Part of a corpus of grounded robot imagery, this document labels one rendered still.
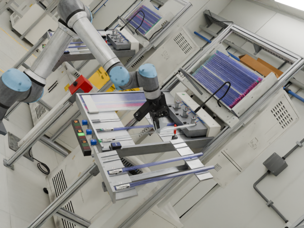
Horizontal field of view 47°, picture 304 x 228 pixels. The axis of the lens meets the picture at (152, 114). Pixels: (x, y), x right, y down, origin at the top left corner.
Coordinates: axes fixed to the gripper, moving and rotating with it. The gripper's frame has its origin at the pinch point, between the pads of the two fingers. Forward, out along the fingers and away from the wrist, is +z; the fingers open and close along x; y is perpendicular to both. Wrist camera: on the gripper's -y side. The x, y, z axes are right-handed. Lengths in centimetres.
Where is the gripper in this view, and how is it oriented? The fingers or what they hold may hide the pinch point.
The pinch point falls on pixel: (156, 130)
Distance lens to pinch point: 173.0
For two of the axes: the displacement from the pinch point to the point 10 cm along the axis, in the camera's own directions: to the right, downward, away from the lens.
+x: -3.7, -4.7, 8.0
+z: 1.9, 8.0, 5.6
